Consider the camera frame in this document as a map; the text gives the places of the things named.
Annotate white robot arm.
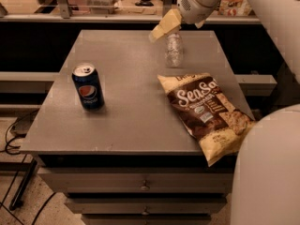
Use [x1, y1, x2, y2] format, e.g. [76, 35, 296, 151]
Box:
[177, 0, 300, 225]

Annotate blue Pepsi soda can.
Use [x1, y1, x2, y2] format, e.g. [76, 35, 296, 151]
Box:
[72, 63, 104, 111]

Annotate grey metal shelf rail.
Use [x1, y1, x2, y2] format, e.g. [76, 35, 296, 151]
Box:
[0, 0, 262, 25]

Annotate grey drawer cabinet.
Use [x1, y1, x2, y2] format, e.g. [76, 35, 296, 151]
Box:
[22, 30, 235, 225]

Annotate black cables on left floor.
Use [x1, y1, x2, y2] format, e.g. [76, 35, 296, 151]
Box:
[0, 110, 57, 225]

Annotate colourful snack bag on shelf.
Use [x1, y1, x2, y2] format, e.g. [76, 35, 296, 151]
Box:
[217, 0, 252, 16]

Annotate Sea Salt chips bag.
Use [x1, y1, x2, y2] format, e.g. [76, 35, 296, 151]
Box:
[157, 73, 255, 166]

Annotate clear plastic water bottle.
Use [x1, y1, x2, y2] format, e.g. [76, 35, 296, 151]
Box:
[165, 33, 183, 68]

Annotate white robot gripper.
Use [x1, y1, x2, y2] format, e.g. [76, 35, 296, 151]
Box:
[149, 0, 218, 42]

